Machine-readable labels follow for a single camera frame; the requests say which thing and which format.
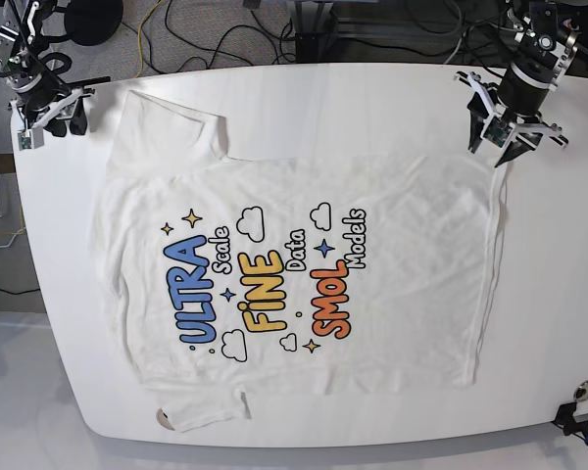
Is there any yellow floor cable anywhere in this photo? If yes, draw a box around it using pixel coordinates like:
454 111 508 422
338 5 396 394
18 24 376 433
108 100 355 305
132 0 167 79

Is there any silver table grommet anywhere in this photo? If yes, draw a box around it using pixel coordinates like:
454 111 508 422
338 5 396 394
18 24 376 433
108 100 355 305
156 408 174 431
573 380 588 402

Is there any silver table grommet left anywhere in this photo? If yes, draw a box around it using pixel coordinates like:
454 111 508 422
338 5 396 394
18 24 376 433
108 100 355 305
156 408 174 431

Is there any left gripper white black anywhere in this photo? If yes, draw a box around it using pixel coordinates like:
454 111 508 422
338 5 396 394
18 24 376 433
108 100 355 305
454 70 566 167

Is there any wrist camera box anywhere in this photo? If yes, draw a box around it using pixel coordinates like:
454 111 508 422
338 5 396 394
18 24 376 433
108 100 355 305
482 117 513 149
17 128 44 151

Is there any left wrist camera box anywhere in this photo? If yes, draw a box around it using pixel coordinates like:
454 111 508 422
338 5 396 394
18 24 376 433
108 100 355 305
482 117 513 149

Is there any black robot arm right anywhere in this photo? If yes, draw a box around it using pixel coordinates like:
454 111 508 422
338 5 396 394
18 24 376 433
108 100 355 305
0 1 95 149

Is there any black round stand base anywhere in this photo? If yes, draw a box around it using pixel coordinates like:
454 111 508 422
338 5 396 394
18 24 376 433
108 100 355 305
63 0 123 46

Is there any black clamp with cable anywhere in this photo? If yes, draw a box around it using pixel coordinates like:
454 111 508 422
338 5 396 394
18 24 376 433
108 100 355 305
552 402 588 447

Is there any white printed T-shirt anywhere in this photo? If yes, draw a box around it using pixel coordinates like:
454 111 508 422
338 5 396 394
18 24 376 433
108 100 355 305
90 92 507 432

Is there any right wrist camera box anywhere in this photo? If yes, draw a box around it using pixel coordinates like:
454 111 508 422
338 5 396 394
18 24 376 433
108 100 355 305
17 128 44 151

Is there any black aluminium frame post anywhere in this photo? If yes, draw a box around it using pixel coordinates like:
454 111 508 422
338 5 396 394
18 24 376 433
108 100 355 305
293 0 339 64

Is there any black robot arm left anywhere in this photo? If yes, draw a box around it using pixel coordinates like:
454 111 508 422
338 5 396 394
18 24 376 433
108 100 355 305
456 1 577 166

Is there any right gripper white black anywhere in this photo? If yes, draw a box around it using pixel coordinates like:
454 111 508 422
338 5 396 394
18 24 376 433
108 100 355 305
10 86 95 137

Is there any silver table grommet right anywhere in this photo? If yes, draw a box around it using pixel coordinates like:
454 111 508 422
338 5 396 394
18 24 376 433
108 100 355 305
573 380 588 402

